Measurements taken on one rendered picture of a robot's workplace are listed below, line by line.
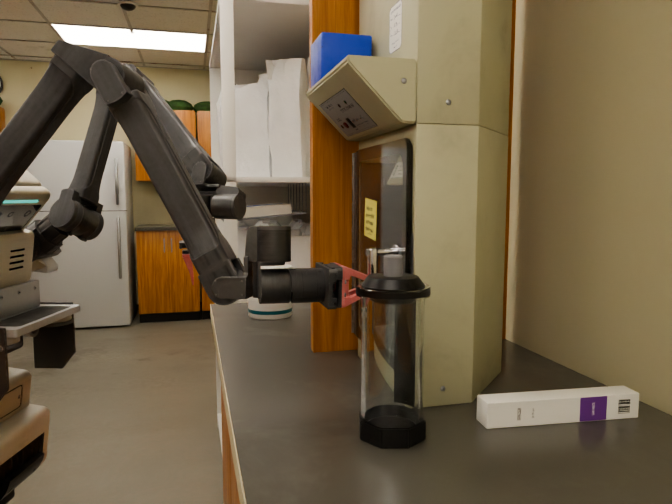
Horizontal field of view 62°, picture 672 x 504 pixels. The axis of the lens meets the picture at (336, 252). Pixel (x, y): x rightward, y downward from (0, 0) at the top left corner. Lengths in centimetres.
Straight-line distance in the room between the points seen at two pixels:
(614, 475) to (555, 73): 86
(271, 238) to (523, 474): 49
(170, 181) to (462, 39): 52
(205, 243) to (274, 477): 37
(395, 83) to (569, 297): 64
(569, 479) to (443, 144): 52
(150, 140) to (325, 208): 45
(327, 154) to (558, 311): 62
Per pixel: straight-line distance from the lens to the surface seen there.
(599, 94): 125
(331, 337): 129
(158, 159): 95
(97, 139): 154
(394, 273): 80
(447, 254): 94
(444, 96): 95
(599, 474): 84
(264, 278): 89
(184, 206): 93
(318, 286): 90
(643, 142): 115
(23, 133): 106
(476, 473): 80
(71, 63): 103
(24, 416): 148
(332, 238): 126
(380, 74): 91
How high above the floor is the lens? 130
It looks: 6 degrees down
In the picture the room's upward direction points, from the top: straight up
